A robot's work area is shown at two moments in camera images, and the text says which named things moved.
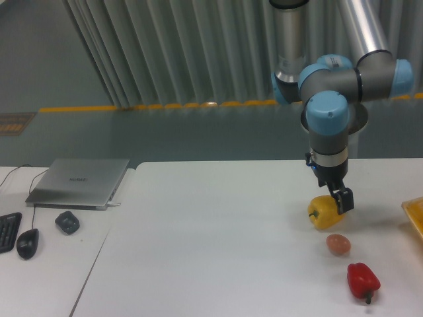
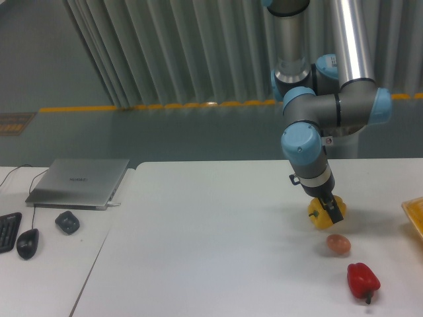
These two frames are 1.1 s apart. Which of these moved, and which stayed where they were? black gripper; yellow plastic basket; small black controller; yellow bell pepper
Moved: black gripper
Stayed: yellow bell pepper; yellow plastic basket; small black controller
